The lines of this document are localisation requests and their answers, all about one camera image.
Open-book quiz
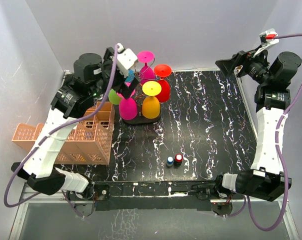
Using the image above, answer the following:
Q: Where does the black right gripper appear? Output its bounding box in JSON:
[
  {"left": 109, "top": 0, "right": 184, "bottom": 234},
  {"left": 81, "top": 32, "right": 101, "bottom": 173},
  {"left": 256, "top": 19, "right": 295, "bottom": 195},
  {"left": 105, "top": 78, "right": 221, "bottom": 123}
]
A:
[{"left": 215, "top": 45, "right": 272, "bottom": 86}]

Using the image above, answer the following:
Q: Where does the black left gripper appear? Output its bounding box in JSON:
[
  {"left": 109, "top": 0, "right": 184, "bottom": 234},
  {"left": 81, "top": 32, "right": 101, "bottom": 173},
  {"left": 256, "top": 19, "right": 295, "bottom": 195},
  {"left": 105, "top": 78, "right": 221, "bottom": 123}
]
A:
[{"left": 89, "top": 48, "right": 140, "bottom": 98}]

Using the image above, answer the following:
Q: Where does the blue plastic wine glass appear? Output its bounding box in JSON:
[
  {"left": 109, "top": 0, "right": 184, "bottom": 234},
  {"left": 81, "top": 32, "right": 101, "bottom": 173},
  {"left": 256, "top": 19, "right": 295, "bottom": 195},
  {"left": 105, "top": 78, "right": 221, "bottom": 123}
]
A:
[{"left": 125, "top": 69, "right": 135, "bottom": 83}]

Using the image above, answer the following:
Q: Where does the green plastic wine glass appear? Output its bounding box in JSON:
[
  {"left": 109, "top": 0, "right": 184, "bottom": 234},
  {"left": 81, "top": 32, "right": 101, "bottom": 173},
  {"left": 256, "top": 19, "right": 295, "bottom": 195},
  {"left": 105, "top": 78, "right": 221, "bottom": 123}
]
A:
[{"left": 108, "top": 89, "right": 122, "bottom": 105}]

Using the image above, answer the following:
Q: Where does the magenta plastic wine glass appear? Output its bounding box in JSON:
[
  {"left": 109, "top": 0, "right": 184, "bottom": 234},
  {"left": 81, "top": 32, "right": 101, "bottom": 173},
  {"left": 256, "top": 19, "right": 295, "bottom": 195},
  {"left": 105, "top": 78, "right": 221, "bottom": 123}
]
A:
[{"left": 137, "top": 51, "right": 156, "bottom": 85}]

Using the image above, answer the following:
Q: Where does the red plastic wine glass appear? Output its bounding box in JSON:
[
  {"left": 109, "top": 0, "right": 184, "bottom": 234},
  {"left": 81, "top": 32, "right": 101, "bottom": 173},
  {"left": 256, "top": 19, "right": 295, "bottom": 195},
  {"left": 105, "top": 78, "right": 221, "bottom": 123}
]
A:
[{"left": 153, "top": 64, "right": 172, "bottom": 103}]

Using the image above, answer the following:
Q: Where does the orange plastic wine glass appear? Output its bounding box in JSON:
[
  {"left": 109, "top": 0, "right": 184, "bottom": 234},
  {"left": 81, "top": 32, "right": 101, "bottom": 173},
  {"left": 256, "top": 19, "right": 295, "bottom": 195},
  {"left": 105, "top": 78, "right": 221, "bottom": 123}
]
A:
[{"left": 141, "top": 81, "right": 162, "bottom": 119}]

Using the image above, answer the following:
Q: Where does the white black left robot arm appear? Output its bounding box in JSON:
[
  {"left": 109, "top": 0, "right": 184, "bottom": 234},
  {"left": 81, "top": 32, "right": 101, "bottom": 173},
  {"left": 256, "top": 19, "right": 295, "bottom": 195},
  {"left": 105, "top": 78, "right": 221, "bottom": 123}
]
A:
[{"left": 11, "top": 43, "right": 140, "bottom": 200}]

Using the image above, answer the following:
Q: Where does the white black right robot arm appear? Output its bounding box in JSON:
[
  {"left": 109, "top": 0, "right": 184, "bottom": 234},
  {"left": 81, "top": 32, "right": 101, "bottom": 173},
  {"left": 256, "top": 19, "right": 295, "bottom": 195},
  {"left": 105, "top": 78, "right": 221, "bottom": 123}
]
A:
[{"left": 213, "top": 50, "right": 302, "bottom": 202}]

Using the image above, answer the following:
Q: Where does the metal wine glass rack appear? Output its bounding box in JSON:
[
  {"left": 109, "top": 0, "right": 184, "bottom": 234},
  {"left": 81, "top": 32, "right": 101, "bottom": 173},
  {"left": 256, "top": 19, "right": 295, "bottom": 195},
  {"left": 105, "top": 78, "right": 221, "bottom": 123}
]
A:
[{"left": 120, "top": 56, "right": 170, "bottom": 126}]

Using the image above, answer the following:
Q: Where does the peach plastic basket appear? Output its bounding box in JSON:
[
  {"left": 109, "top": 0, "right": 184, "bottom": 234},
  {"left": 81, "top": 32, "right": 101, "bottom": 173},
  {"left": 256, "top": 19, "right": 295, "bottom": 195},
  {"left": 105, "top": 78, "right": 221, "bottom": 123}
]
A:
[{"left": 11, "top": 102, "right": 115, "bottom": 165}]

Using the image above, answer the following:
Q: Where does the blue capped small bottle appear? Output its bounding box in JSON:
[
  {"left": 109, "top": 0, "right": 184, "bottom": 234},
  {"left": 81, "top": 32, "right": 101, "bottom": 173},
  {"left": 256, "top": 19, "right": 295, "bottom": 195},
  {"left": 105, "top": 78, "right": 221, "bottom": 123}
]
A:
[{"left": 166, "top": 156, "right": 174, "bottom": 168}]

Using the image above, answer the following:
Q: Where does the red capped small bottle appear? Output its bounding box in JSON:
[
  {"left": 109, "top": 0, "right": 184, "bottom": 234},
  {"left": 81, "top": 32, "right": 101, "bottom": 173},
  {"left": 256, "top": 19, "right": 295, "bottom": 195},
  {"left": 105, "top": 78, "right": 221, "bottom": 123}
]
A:
[{"left": 173, "top": 153, "right": 183, "bottom": 168}]

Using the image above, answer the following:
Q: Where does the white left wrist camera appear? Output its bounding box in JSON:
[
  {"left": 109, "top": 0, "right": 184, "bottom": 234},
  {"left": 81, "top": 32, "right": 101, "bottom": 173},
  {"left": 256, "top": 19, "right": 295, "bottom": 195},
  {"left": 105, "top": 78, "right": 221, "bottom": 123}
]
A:
[{"left": 116, "top": 43, "right": 138, "bottom": 78}]

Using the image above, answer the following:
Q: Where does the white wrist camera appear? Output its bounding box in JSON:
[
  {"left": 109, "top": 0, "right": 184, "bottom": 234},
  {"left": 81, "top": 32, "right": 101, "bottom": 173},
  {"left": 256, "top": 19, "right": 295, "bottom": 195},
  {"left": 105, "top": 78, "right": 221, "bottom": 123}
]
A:
[
  {"left": 253, "top": 28, "right": 279, "bottom": 58},
  {"left": 116, "top": 43, "right": 138, "bottom": 78}
]

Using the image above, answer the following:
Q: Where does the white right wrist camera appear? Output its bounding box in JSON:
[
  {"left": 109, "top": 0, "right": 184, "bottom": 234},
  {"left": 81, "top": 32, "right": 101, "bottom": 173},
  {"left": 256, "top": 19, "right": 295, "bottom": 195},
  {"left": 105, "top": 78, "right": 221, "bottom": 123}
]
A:
[{"left": 253, "top": 28, "right": 279, "bottom": 58}]

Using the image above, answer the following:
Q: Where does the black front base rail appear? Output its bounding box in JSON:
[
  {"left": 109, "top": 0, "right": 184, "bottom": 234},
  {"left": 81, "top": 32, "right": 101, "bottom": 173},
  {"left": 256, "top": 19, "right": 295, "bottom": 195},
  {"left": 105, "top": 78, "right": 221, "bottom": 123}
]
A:
[{"left": 65, "top": 180, "right": 244, "bottom": 216}]

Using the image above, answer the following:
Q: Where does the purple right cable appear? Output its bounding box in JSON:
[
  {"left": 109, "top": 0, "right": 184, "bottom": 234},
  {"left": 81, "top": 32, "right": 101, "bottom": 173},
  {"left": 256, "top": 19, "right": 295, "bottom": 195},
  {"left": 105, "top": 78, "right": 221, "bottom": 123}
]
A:
[{"left": 225, "top": 33, "right": 302, "bottom": 231}]

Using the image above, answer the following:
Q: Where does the purple cable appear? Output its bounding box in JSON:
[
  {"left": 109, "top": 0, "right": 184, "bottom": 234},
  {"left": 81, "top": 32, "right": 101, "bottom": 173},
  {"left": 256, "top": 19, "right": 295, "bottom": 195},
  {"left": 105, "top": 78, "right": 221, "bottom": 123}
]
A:
[
  {"left": 225, "top": 33, "right": 302, "bottom": 231},
  {"left": 3, "top": 44, "right": 119, "bottom": 219}
]

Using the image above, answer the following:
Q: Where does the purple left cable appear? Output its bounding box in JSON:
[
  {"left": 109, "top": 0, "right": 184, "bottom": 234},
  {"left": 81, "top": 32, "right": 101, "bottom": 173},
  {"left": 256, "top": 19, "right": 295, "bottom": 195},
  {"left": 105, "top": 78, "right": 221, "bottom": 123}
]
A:
[{"left": 3, "top": 44, "right": 119, "bottom": 219}]

